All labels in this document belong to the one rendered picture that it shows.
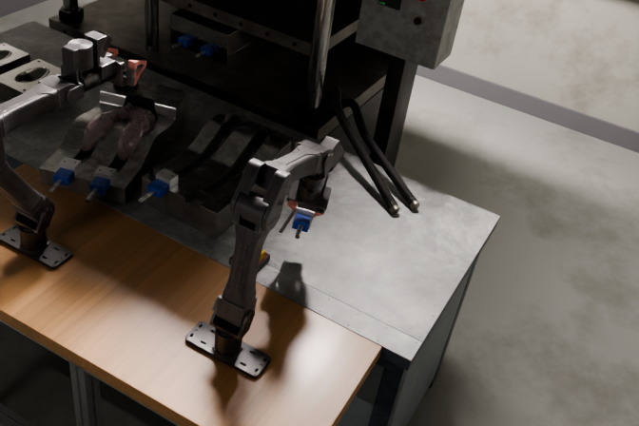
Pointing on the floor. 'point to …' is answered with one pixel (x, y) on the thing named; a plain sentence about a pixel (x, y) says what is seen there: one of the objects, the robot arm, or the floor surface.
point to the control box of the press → (411, 16)
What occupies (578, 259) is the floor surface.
